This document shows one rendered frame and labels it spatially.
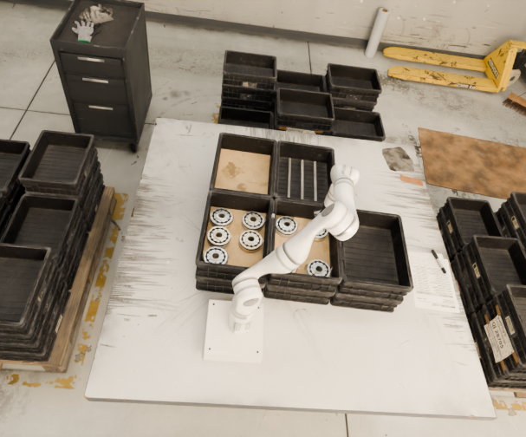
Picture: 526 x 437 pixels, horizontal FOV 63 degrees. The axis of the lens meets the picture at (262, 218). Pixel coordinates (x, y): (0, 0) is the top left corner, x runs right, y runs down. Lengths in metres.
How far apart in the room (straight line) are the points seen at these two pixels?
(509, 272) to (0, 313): 2.74
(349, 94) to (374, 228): 1.54
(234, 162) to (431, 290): 1.15
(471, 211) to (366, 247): 1.44
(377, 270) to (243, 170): 0.82
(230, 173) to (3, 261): 1.18
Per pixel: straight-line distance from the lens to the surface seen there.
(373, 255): 2.02
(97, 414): 2.51
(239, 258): 1.85
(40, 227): 2.63
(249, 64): 3.57
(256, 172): 2.19
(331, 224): 1.30
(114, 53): 2.93
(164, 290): 1.92
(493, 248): 3.04
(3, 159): 3.06
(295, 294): 1.89
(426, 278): 2.23
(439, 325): 2.13
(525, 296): 2.76
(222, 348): 1.74
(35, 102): 4.08
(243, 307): 1.53
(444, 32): 5.38
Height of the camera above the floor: 2.39
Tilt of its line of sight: 51 degrees down
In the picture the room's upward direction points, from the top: 12 degrees clockwise
